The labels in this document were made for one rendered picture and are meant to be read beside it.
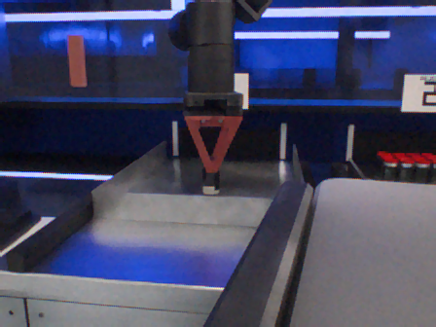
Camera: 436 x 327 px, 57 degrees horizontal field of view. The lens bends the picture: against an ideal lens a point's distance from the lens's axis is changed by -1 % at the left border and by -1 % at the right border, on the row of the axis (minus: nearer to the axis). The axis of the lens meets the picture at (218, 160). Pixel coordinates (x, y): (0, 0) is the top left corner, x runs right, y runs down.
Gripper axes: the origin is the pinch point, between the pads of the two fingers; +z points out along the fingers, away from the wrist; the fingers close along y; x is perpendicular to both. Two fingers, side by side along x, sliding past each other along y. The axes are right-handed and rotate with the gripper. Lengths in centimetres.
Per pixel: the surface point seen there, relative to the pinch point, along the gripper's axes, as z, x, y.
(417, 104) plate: -6.5, -35.2, 11.9
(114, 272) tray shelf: 6.4, 10.5, -15.7
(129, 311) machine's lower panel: 37.1, 14.4, 25.7
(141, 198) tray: 3.3, 8.7, -3.3
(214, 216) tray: 5.2, 0.2, -5.5
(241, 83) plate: -9.6, -7.2, 19.2
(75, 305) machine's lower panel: 37, 26, 29
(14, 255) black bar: 4.7, 19.5, -14.9
